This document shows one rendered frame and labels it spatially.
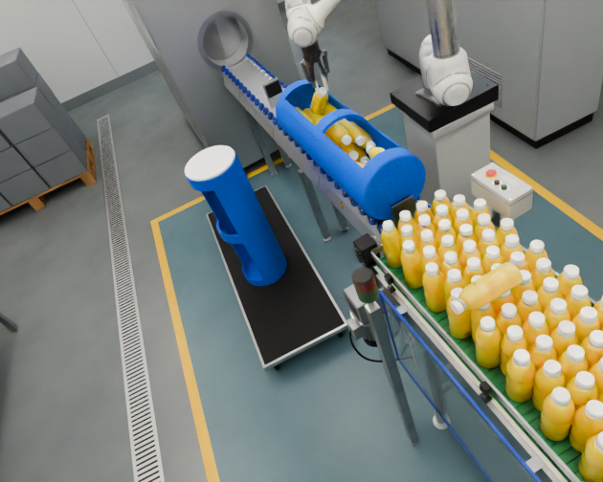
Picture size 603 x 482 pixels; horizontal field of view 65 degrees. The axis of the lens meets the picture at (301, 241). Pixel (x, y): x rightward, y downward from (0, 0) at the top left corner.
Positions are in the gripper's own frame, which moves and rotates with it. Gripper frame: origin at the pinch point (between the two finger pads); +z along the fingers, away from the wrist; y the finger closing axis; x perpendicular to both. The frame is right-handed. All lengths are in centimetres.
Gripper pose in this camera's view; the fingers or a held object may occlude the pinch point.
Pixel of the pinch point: (321, 85)
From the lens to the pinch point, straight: 225.7
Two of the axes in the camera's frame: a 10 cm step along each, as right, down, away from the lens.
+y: -8.6, 4.9, -1.2
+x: 4.2, 5.6, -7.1
